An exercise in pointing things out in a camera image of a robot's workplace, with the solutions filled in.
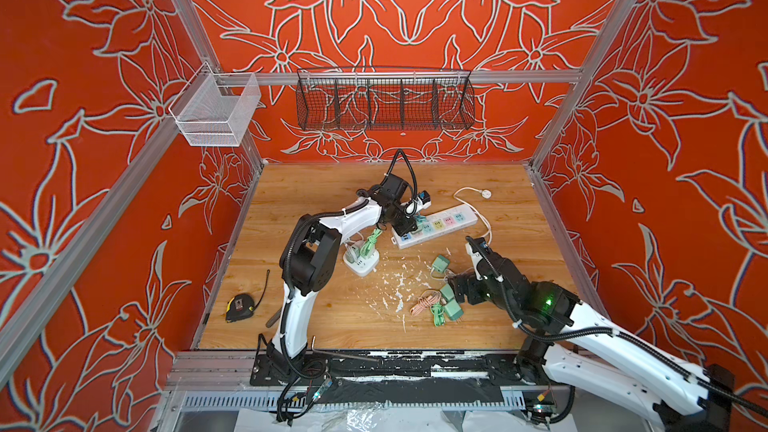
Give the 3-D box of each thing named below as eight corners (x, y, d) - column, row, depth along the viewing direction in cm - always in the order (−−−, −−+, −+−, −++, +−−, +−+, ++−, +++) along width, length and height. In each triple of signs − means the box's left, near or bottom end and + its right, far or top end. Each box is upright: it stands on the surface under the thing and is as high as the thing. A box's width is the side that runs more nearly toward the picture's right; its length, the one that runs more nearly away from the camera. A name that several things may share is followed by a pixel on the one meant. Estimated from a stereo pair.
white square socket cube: (343, 276, 91) (342, 271, 89) (345, 255, 96) (343, 250, 93) (379, 276, 91) (379, 271, 89) (379, 255, 96) (379, 250, 93)
